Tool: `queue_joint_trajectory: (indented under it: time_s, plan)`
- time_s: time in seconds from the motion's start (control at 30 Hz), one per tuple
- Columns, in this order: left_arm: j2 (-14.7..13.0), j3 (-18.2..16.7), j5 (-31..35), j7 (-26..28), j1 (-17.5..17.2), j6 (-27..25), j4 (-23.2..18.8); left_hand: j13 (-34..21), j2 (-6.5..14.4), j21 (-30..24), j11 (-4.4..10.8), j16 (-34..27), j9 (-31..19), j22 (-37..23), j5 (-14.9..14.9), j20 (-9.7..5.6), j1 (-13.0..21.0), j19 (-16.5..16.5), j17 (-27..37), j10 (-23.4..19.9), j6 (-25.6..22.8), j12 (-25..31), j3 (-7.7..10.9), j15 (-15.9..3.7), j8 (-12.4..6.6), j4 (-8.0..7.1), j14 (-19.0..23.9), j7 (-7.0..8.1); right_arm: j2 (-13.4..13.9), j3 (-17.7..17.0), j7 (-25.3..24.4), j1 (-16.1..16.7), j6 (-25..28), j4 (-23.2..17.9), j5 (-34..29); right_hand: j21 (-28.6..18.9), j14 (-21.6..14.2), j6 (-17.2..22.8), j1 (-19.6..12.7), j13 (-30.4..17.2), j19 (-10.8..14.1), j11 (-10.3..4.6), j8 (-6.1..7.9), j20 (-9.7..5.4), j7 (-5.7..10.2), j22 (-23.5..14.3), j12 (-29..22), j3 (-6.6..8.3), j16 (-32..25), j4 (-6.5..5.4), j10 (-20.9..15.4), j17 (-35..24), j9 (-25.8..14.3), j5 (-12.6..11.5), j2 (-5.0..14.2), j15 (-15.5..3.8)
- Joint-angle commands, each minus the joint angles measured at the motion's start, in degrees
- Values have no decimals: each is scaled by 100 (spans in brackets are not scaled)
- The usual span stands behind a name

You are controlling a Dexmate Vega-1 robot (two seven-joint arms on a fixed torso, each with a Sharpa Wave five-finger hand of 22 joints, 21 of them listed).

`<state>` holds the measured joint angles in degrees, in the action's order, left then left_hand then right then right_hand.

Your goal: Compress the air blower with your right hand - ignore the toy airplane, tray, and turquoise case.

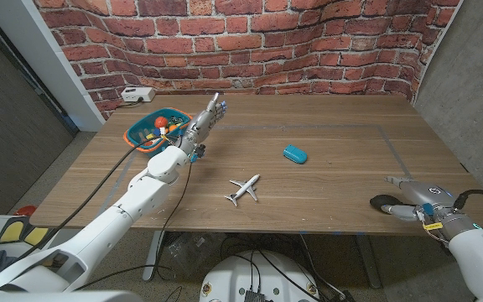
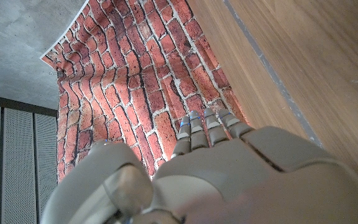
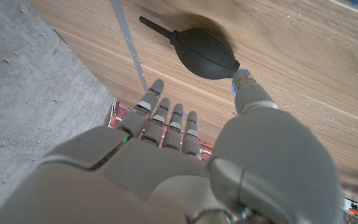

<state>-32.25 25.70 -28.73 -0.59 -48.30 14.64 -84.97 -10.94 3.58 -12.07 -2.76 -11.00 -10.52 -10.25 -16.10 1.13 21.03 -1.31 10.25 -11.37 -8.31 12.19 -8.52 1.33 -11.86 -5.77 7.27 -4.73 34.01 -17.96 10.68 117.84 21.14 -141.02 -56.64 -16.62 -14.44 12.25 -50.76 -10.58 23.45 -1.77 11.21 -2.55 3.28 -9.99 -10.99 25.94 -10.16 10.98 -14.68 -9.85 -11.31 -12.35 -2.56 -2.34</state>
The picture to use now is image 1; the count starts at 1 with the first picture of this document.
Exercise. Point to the clear plastic bag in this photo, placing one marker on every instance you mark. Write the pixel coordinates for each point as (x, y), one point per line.
(191, 251)

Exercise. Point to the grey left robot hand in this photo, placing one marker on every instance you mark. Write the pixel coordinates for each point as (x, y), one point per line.
(201, 126)

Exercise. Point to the red toy ball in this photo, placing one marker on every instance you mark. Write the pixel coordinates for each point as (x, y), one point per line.
(161, 122)

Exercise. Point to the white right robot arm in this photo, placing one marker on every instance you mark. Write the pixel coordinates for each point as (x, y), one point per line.
(480, 260)

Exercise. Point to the black rubber air blower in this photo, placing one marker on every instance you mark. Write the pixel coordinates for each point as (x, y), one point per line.
(386, 199)

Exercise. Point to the grey table leg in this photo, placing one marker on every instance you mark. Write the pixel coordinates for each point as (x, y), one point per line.
(369, 264)
(152, 256)

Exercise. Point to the white toy airplane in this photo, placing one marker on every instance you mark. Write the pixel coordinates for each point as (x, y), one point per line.
(245, 188)

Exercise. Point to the white pedal box yellow pads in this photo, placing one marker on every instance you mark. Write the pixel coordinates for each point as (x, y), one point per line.
(13, 230)

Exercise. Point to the white power box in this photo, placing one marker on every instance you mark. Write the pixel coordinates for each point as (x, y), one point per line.
(137, 94)

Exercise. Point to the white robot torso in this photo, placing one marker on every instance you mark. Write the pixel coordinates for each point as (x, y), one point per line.
(233, 277)

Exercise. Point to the turquoise case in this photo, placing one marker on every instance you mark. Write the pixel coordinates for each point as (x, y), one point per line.
(295, 154)

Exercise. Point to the yellow toy block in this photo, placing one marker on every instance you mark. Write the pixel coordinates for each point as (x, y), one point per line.
(152, 136)

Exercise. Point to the teal tray with orange rim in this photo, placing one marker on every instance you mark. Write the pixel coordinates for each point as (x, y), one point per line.
(141, 130)

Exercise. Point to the red brick print backdrop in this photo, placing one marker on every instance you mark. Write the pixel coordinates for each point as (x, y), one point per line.
(245, 42)

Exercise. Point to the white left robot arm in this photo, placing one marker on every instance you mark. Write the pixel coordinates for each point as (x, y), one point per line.
(141, 197)

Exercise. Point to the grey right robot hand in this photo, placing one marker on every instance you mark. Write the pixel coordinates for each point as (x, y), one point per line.
(430, 195)

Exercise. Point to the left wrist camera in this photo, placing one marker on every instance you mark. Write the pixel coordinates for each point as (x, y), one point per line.
(198, 152)

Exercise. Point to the red floor object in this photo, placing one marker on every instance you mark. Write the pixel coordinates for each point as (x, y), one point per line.
(26, 210)

